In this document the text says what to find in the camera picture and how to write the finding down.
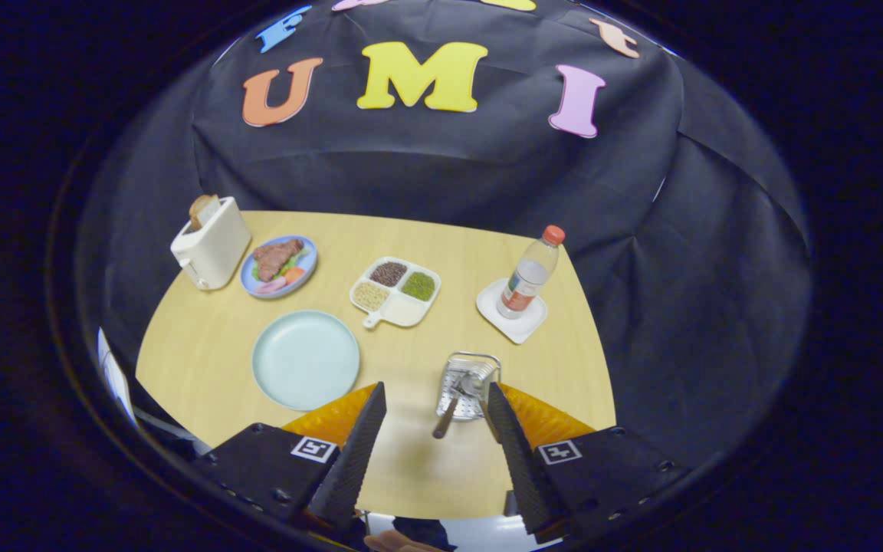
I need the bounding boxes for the white square coaster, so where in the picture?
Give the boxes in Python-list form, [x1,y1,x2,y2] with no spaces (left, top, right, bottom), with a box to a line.
[476,278,548,345]

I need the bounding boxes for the person's dark clothing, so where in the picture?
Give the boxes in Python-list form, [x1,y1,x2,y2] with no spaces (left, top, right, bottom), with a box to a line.
[392,517,458,552]

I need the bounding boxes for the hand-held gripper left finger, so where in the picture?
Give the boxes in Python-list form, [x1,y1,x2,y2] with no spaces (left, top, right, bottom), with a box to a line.
[196,382,387,537]

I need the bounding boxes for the white paper sheet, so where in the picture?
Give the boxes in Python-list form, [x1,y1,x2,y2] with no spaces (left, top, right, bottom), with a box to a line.
[97,328,140,426]

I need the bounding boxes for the toasted bread slice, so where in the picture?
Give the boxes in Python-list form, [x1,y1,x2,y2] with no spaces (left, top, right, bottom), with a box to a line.
[189,195,222,231]

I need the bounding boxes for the white toaster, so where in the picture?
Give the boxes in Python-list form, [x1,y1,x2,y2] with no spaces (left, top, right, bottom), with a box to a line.
[170,196,252,291]

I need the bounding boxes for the pale green round plate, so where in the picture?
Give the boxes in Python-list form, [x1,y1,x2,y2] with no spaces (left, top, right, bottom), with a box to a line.
[251,310,361,412]

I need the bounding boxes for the metal spoon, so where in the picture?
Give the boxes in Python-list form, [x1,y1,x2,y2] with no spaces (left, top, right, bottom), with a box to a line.
[432,372,482,439]

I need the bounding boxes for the clear water bottle red cap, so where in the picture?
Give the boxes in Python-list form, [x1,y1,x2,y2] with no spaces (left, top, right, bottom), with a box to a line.
[497,225,566,320]

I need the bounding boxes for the green lettuce leaf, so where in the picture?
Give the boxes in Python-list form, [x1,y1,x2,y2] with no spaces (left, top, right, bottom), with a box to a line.
[252,249,310,283]

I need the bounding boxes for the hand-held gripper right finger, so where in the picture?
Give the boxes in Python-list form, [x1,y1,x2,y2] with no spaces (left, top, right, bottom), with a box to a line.
[486,382,691,541]

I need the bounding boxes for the blue plate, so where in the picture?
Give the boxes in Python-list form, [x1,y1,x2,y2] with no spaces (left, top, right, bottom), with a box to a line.
[240,235,318,299]

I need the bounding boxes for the white divided dish with grains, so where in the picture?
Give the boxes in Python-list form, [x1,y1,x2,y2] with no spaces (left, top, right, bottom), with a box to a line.
[349,256,442,330]

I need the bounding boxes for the metal wire basket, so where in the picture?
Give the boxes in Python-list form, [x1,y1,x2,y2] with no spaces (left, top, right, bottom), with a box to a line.
[436,351,502,422]

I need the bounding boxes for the brown steak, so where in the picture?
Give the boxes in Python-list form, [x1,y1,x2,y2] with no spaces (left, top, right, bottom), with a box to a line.
[252,238,305,282]

